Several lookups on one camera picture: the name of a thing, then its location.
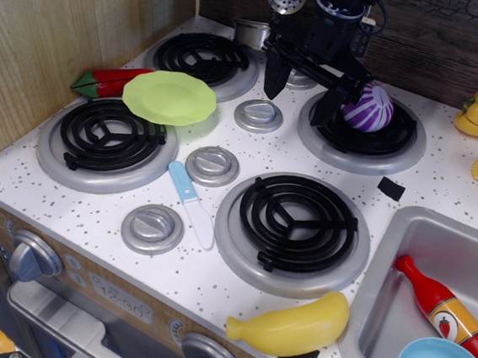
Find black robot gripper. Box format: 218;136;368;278
263;0;380;127

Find yellow toy banana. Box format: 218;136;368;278
226;291;350;357

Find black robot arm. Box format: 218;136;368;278
262;0;382;126

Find light green toy plate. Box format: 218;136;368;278
122;70;217;126

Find silver stove knob far rear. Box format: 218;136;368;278
286;69;318;91

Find silver stove knob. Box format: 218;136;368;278
286;69;318;91
185;146;240;187
121;204;184;255
234;99;283;134

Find rear right black burner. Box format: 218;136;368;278
297;93;427;176

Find black burner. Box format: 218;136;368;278
297;93;427;176
144;33;259;104
214;173;370;299
37;99;178;195

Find rear left black burner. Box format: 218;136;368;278
144;33;259;104

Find purple white toy cabbage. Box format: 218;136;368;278
341;83;395;133

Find small silver toy pot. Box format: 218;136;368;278
233;19;270;51

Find silver stove knob middle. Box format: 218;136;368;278
185;146;240;187

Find black tape patch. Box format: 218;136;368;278
377;176;405;202

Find front right black burner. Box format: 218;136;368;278
214;173;370;299

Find blue white toy knife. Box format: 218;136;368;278
168;161;214;251

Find red toy chili pepper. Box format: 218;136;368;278
71;68;153;99

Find silver stove knob front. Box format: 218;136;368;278
121;204;184;255

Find front left black burner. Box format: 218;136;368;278
37;99;178;195

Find silver toy sink basin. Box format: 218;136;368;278
339;206;478;358

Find red toy sauce bottle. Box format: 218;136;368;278
395;256;478;358

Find oven clock display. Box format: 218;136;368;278
89;272;153;325

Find left silver oven dial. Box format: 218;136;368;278
9;229;64;282

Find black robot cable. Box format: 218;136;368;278
365;0;392;38

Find silver oven door handle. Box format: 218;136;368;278
1;277;195;358

